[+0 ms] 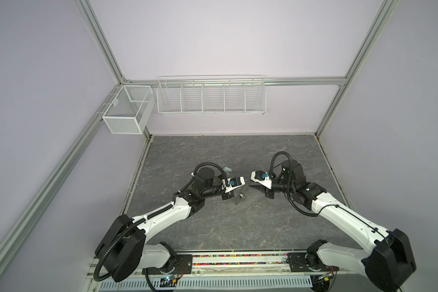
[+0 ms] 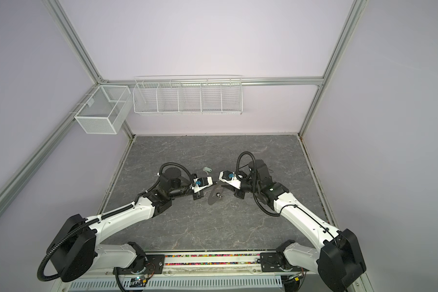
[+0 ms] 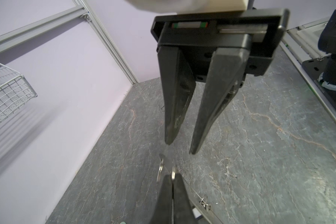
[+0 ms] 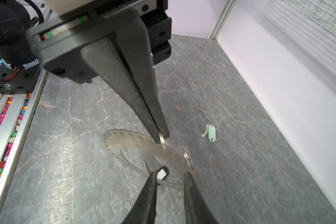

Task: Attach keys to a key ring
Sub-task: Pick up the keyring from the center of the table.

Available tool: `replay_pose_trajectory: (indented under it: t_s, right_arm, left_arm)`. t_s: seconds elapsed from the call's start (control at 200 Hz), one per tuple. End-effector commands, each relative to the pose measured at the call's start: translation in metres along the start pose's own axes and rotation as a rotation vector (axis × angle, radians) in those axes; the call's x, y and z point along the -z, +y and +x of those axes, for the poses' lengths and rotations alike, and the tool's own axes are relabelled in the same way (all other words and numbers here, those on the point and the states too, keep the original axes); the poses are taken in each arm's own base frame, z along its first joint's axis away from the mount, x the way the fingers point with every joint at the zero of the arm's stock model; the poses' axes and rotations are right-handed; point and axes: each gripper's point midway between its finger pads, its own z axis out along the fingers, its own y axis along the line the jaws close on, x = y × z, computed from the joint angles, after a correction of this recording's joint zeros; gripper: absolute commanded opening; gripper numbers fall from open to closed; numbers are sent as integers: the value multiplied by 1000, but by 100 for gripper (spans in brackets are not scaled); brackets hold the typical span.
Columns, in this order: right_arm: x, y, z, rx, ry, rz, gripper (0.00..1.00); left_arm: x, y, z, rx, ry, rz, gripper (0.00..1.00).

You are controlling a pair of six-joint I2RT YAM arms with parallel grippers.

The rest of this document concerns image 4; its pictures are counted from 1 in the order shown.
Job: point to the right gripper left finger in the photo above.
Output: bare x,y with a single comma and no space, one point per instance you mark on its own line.
144,209

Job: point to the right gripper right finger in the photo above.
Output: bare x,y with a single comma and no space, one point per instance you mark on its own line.
196,209

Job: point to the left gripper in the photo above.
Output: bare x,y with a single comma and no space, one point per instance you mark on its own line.
64,48

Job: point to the grey perforated ring disc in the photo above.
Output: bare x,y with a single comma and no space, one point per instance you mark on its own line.
141,154

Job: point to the mint green key tag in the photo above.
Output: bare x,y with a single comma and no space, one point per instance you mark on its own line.
210,132

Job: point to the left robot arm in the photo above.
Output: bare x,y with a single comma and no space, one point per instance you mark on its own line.
15,21

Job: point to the aluminium frame profile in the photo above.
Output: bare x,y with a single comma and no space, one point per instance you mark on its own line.
221,20

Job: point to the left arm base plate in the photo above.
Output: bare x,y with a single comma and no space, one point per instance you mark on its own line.
18,80

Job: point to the aluminium mounting rail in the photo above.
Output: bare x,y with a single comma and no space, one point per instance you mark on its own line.
7,128

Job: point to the white wire shelf basket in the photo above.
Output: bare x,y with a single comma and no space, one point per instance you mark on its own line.
322,12

